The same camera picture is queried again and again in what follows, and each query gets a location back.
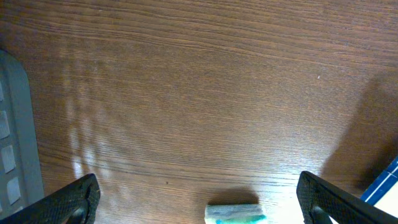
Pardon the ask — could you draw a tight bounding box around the yellow white snack bag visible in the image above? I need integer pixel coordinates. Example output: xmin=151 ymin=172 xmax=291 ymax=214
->
xmin=359 ymin=157 xmax=397 ymax=223

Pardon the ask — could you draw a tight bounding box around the grey plastic mesh basket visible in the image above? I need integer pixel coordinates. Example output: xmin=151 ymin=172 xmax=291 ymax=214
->
xmin=1 ymin=50 xmax=44 ymax=219

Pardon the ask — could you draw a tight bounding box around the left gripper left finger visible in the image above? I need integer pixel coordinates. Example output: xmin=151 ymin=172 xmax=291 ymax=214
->
xmin=1 ymin=174 xmax=101 ymax=224

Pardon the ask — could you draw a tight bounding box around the teal tissue pack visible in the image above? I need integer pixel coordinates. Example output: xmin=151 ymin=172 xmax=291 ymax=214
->
xmin=204 ymin=204 xmax=268 ymax=224

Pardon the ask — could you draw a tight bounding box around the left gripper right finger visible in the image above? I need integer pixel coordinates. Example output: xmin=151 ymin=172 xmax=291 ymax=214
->
xmin=296 ymin=171 xmax=397 ymax=224

